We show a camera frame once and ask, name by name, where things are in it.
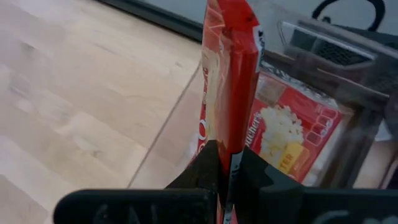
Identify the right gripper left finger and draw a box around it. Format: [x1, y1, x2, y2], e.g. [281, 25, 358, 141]
[53, 139, 224, 224]

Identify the red popcorn bag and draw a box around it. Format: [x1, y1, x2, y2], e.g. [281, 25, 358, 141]
[196, 0, 266, 224]
[245, 67, 345, 185]

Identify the black cable with loop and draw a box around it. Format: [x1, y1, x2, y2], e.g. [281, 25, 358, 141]
[311, 0, 387, 32]

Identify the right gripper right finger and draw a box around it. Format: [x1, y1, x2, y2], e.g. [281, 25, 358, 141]
[233, 145, 398, 224]

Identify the black perforated computer case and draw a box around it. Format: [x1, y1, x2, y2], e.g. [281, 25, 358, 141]
[287, 18, 398, 94]

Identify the black metal table frame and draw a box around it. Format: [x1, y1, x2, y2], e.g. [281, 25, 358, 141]
[95, 0, 205, 44]

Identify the clear plastic basket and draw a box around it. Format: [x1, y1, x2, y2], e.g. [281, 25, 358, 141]
[126, 0, 398, 191]

